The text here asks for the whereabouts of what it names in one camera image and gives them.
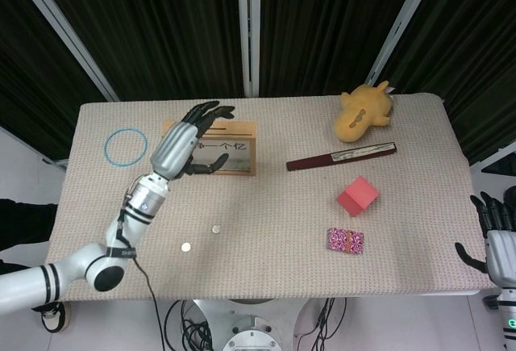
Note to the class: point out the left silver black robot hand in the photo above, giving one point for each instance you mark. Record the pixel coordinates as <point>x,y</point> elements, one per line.
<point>173,149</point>

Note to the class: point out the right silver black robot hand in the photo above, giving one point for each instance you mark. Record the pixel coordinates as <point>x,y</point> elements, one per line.
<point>502,254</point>

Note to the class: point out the silver coin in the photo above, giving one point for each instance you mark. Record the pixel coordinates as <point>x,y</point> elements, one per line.
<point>185,247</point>
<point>216,229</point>

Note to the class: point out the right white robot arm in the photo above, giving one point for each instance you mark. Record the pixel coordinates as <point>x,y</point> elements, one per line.
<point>508,306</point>

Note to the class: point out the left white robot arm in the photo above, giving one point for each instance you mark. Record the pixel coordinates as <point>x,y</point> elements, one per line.
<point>72,266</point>

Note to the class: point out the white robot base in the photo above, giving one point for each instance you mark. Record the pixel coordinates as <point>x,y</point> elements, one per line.
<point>250,335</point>

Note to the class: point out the wooden frame coin bank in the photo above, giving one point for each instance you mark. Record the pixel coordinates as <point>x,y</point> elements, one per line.
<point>242,129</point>

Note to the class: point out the beige woven tablecloth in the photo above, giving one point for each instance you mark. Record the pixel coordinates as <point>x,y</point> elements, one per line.
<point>262,206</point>

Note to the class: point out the black pleated curtain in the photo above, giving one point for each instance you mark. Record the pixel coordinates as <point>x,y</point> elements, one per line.
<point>322,24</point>
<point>24,64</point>
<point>475,44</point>
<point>161,24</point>

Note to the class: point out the dark red folding fan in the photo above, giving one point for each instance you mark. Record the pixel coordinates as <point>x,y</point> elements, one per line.
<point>306,163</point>

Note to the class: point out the pink foam cube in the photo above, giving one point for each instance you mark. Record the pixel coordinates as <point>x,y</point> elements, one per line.
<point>359,197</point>

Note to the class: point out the black trouser leg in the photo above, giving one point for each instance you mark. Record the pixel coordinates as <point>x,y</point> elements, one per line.
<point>24,222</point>

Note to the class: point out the pink patterned card deck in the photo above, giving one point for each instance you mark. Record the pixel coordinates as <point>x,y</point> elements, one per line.
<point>336,240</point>

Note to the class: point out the yellow plush toy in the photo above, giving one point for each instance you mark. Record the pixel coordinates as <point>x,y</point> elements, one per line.
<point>350,133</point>

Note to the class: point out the black and white sneaker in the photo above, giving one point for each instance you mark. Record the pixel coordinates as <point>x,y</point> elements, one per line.
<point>54,320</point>

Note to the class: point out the grey metal frame post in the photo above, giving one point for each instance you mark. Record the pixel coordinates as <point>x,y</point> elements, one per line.
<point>69,32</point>
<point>404,24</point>
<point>250,24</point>

